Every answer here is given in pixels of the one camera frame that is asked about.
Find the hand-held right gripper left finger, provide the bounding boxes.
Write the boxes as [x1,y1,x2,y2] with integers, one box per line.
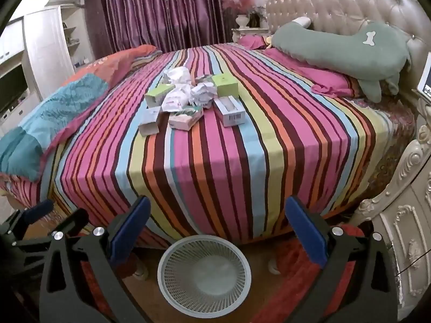
[40,195,152,323]

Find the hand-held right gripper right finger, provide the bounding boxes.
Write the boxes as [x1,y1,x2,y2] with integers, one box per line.
[286,196,399,323]

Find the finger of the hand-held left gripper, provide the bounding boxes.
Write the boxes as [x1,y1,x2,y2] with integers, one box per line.
[50,208,90,239]
[5,199,55,239]

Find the white mesh waste basket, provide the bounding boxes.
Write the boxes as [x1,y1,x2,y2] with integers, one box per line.
[158,236,252,318]

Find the small white box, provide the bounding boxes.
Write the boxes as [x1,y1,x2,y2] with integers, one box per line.
[139,106,163,137]

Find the green and pink tissue packet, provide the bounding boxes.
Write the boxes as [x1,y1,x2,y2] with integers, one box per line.
[168,105,204,131]

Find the white plastic wrapper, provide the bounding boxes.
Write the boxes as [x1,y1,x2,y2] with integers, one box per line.
[162,86,192,112]

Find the green box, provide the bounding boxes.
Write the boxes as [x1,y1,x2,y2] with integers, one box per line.
[145,84,176,107]
[211,74,238,98]

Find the white barcode box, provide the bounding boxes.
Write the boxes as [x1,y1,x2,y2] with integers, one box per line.
[214,96,245,127]

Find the printed paper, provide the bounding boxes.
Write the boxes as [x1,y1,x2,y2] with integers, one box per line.
[189,80,217,109]

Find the plain white paper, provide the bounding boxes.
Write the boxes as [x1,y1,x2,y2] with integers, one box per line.
[164,66,193,85]

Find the striped colourful bed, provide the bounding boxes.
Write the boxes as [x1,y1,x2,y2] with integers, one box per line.
[0,42,416,248]

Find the large ornate white nightstand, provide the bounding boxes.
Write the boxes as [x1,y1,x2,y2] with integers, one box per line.
[350,87,431,322]

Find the blue and orange quilt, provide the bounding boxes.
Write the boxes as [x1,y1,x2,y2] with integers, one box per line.
[0,44,162,182]

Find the black television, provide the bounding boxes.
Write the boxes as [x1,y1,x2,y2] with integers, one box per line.
[0,64,28,113]

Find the white wardrobe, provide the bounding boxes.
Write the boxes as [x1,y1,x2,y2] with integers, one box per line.
[22,7,75,99]

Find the large pink pillow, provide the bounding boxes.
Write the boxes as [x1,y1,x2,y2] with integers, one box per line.
[264,48,362,99]

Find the white television cabinet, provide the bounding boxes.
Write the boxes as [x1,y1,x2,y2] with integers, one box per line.
[0,17,41,132]

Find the white shelf unit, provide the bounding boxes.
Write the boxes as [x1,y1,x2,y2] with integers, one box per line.
[61,7,89,71]

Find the green dog-shaped pillow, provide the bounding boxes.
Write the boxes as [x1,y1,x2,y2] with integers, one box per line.
[271,17,412,103]

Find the tablet screen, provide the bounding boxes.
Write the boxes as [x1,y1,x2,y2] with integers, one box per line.
[417,54,431,100]

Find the small pink pillow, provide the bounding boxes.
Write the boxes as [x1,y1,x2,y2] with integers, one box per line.
[238,34,272,50]

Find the small ornate white nightstand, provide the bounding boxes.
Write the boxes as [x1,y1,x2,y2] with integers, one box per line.
[232,27,270,43]

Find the purple curtain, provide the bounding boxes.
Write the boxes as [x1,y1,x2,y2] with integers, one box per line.
[84,0,246,59]

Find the dark green plant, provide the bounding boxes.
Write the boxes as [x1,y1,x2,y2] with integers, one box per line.
[249,7,267,28]

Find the white vase with pink flowers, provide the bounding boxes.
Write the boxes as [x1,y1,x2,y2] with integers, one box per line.
[222,0,257,29]

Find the beige tufted headboard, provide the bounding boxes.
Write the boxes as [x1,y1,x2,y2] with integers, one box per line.
[264,0,431,85]

